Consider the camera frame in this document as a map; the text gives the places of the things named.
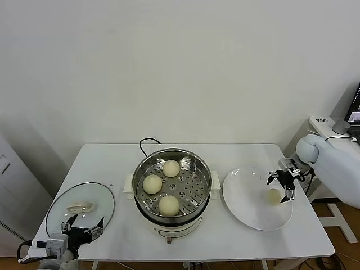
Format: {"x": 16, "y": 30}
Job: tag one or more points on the round glass pot lid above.
{"x": 92, "y": 197}

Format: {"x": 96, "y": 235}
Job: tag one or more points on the white round plate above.
{"x": 247, "y": 202}

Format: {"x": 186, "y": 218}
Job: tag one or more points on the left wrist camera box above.
{"x": 55, "y": 244}

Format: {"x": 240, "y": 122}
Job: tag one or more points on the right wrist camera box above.
{"x": 287, "y": 163}

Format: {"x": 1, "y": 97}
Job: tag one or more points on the open laptop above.
{"x": 355, "y": 112}

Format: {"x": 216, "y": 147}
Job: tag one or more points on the stainless steel steamer basket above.
{"x": 197, "y": 191}

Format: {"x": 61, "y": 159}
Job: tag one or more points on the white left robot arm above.
{"x": 59, "y": 263}

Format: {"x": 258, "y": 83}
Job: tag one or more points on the white table leg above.
{"x": 95, "y": 265}
{"x": 264, "y": 265}

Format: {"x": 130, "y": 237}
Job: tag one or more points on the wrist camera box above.
{"x": 55, "y": 244}
{"x": 287, "y": 163}

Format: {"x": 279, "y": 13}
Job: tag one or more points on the white steamed baozi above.
{"x": 168, "y": 206}
{"x": 171, "y": 168}
{"x": 273, "y": 196}
{"x": 152, "y": 184}

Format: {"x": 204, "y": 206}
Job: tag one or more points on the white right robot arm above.
{"x": 337, "y": 168}

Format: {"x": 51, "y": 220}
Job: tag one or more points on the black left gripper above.
{"x": 79, "y": 236}

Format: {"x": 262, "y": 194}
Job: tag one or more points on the grey cylinder speaker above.
{"x": 341, "y": 127}

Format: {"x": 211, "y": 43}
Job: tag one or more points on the white side desk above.
{"x": 323, "y": 128}

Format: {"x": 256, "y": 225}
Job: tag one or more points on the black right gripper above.
{"x": 287, "y": 180}

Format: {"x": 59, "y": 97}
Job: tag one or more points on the white electric cooker base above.
{"x": 174, "y": 232}

